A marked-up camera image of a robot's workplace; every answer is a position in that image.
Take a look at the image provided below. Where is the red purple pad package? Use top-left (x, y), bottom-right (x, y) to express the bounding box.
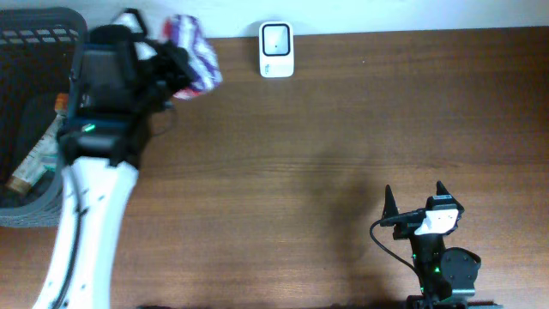
top-left (160, 15), bottom-right (223, 100)

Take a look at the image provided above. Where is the small orange tissue pack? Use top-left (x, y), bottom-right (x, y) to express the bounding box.
top-left (54, 93), bottom-right (69, 114)

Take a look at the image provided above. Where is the white floral cream tube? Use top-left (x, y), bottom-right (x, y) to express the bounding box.
top-left (6, 115), bottom-right (63, 195)

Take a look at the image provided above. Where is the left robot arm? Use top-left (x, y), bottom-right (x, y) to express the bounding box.
top-left (35, 25), bottom-right (196, 308)

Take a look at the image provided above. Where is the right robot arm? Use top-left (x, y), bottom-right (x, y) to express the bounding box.
top-left (370, 181), bottom-right (500, 309)

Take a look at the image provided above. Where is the white barcode scanner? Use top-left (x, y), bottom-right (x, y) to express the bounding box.
top-left (258, 21), bottom-right (295, 78)

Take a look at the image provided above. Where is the dark grey plastic basket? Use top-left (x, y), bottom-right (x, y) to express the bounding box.
top-left (1, 7), bottom-right (87, 228)

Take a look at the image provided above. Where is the right black camera cable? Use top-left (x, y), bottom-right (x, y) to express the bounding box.
top-left (369, 209), bottom-right (428, 297)

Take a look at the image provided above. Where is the black camera cable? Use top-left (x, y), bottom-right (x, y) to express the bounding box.
top-left (369, 209), bottom-right (428, 297)
top-left (50, 162), bottom-right (87, 309)

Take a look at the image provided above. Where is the left black camera cable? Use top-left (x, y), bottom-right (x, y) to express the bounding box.
top-left (50, 162), bottom-right (87, 309)

